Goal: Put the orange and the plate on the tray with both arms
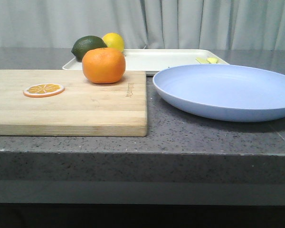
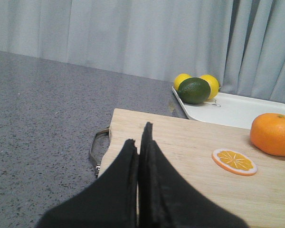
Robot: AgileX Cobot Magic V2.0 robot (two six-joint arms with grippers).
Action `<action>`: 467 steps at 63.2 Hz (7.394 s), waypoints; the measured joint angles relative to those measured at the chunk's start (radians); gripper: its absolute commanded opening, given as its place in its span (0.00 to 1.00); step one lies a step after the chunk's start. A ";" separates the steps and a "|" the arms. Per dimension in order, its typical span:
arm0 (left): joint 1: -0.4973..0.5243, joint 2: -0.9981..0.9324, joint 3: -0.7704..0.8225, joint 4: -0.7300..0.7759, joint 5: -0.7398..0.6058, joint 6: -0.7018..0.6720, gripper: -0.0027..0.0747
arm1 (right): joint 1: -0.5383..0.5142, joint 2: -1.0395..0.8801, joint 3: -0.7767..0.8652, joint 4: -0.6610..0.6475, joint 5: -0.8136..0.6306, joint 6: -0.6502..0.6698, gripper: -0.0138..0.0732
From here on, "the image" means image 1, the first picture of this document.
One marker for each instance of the whole orange fruit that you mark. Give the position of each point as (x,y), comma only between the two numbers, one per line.
(104,65)

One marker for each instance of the orange slice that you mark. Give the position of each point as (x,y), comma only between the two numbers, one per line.
(43,90)

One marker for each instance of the yellow lemon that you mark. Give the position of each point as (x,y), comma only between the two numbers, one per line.
(114,40)

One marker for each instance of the grey curtain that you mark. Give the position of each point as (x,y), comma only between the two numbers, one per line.
(204,24)

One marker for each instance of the light blue plate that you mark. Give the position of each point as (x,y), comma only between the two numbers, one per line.
(224,92)

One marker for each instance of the yellow-green utensil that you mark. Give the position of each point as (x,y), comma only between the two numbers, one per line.
(209,60)

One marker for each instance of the green lime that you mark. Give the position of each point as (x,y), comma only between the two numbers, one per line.
(86,43)

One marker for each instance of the wooden cutting board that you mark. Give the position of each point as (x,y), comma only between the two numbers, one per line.
(83,109)

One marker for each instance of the cream white tray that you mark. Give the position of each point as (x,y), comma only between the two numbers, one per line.
(152,61)

